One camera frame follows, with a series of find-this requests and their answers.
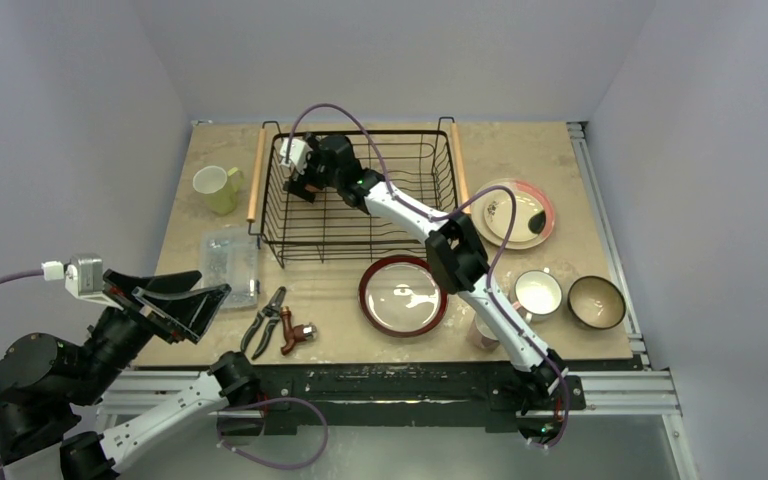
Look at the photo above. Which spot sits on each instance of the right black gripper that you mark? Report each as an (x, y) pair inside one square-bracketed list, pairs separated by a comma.
[(306, 177)]

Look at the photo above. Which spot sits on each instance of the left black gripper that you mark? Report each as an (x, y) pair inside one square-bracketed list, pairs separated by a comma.
[(186, 314)]

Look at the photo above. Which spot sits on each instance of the black wire dish rack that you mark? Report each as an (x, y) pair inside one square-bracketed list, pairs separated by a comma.
[(424, 163)]

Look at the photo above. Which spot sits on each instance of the red rimmed plate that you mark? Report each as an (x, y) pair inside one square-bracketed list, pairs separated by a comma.
[(399, 297)]

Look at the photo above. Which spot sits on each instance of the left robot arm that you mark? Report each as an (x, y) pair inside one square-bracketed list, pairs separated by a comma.
[(42, 379)]

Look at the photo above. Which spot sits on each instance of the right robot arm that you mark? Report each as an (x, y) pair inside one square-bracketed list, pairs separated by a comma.
[(458, 260)]

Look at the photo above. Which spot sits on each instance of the clear plastic screw box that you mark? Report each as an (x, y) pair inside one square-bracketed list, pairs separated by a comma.
[(231, 256)]

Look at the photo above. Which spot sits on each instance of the green mug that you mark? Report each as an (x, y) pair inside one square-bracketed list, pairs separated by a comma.
[(219, 188)]

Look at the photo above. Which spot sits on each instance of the black pliers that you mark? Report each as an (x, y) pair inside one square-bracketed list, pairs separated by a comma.
[(266, 320)]

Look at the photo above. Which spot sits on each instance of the pink rimmed large plate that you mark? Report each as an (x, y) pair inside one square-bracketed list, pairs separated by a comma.
[(477, 209)]

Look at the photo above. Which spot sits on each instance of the cream floral small plate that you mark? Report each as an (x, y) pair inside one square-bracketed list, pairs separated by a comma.
[(503, 212)]

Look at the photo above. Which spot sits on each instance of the light pink mug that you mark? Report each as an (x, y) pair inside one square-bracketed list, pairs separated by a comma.
[(480, 335)]

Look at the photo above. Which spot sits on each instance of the black spoon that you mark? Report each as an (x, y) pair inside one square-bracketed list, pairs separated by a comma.
[(537, 223)]

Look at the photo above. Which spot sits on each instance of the white enamel mug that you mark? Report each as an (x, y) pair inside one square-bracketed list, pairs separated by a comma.
[(536, 295)]

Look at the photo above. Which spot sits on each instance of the dark ceramic bowl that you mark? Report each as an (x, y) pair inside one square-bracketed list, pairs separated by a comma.
[(596, 302)]

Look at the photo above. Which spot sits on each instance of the brown handled tool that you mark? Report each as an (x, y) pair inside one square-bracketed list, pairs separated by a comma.
[(294, 335)]

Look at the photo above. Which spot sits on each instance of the black base frame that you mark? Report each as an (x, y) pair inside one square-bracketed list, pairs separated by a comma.
[(485, 395)]

